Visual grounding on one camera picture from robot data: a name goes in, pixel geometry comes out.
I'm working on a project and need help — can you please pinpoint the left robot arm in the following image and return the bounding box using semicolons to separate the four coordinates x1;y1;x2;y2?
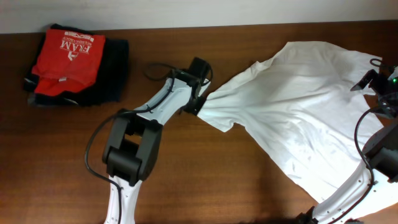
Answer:
103;57;213;224

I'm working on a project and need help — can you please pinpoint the white t-shirt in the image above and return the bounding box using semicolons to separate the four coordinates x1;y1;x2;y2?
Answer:
198;41;382;202

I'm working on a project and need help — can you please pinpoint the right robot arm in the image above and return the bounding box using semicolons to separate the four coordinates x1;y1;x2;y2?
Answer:
295;70;397;224

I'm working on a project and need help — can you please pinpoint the dark folded clothes stack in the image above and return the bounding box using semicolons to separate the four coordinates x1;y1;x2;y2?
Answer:
23;24;129;106

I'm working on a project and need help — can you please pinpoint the red folded FRAM t-shirt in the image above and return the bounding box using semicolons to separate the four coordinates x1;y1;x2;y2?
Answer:
32;29;106;96

